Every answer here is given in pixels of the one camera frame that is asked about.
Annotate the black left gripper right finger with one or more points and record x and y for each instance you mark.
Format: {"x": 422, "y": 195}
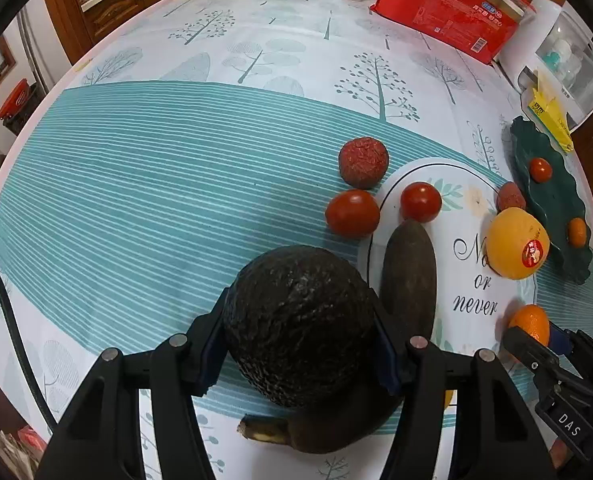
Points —
{"x": 495, "y": 434}

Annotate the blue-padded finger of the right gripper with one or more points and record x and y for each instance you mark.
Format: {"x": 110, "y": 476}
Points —
{"x": 577, "y": 348}

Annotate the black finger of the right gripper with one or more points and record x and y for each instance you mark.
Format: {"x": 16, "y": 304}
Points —
{"x": 548, "y": 375}

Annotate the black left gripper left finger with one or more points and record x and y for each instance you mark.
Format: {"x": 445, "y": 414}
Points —
{"x": 131, "y": 403}

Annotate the large yellow orange with sticker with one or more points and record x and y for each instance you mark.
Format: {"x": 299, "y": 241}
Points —
{"x": 517, "y": 244}

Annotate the small orange kumquat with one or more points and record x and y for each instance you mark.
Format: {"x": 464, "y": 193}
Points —
{"x": 577, "y": 232}

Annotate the dark brown long fruit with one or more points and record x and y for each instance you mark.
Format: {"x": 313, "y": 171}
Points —
{"x": 408, "y": 287}

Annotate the red tomato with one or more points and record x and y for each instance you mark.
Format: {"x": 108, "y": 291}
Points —
{"x": 353, "y": 214}
{"x": 420, "y": 201}
{"x": 540, "y": 170}

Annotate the dark avocado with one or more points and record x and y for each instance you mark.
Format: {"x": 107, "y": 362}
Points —
{"x": 301, "y": 325}

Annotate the large red textured ball fruit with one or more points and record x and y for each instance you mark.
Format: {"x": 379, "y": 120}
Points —
{"x": 363, "y": 162}

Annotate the round white printed placemat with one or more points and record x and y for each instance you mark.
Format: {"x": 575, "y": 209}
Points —
{"x": 473, "y": 302}

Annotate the dark green scalloped plate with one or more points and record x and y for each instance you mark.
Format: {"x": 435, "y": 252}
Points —
{"x": 553, "y": 203}

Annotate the small red lychee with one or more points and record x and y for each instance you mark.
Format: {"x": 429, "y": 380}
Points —
{"x": 510, "y": 196}

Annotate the yellow tissue pack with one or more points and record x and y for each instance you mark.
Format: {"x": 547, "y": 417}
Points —
{"x": 546, "y": 108}

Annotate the white cosmetics storage box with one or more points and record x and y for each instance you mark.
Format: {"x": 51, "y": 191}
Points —
{"x": 554, "y": 47}

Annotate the tree-patterned tablecloth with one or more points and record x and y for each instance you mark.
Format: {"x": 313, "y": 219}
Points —
{"x": 198, "y": 136}

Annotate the red paper cup package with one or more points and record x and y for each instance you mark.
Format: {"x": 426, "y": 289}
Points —
{"x": 479, "y": 28}

